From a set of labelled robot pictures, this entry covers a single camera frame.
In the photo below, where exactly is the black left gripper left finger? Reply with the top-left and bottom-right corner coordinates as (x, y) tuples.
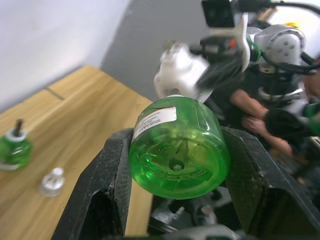
(51, 128), (156, 240)

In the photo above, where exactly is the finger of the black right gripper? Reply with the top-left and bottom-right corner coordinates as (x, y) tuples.
(189, 42), (210, 55)
(196, 58), (247, 94)

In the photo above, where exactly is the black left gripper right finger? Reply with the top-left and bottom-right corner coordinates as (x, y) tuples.
(219, 126), (320, 240)

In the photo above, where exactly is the white mosquito repellent heater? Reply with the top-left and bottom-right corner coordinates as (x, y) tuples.
(152, 39), (216, 103)

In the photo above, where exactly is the green bottle with white label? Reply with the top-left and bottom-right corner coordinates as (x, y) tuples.
(128, 94), (231, 201)

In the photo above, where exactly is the clear plastic bottle cap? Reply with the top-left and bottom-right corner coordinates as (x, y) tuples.
(37, 166), (66, 197)

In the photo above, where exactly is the green bottle with brown wick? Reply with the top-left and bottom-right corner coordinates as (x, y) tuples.
(0, 118), (34, 172)

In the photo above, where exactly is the person's bare hand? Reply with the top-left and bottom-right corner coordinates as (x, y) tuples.
(242, 116), (268, 138)

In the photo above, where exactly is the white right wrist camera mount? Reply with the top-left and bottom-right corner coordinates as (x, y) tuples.
(201, 0), (252, 75)

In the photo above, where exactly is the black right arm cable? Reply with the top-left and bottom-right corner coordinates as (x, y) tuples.
(257, 0), (320, 76)

